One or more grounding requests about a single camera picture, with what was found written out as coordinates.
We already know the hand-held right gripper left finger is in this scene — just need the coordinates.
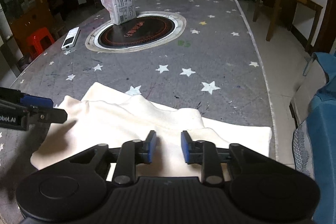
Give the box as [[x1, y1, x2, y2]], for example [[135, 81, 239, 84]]
[[62, 130, 157, 186]]

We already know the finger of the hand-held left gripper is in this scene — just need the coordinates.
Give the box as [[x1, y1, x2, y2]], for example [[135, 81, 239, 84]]
[[28, 108, 68, 124], [20, 96, 54, 108]]

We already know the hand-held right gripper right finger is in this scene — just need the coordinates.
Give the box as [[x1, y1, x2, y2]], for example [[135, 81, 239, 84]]
[[181, 130, 275, 186]]

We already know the cream fleece garment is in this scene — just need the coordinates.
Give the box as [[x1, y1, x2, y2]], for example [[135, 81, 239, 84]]
[[30, 82, 272, 179]]

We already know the red plastic stool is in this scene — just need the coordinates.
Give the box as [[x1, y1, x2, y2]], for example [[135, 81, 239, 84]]
[[26, 27, 55, 60]]

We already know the white remote control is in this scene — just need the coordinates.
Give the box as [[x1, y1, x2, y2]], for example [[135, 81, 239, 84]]
[[61, 27, 80, 51]]

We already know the grey star-print tablecloth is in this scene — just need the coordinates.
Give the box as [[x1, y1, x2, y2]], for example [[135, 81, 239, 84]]
[[0, 0, 276, 224]]

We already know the grey patterned cloth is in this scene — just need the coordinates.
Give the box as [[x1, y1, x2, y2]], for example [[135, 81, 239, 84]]
[[292, 123, 316, 180]]

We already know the round black hotplate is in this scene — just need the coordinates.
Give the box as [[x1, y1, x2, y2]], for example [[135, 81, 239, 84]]
[[85, 11, 187, 53]]

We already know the white tissue pack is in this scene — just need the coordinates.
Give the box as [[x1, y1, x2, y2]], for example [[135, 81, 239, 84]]
[[100, 0, 137, 25]]

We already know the blue sofa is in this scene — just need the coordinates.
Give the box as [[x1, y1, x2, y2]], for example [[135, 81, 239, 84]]
[[289, 52, 336, 224]]

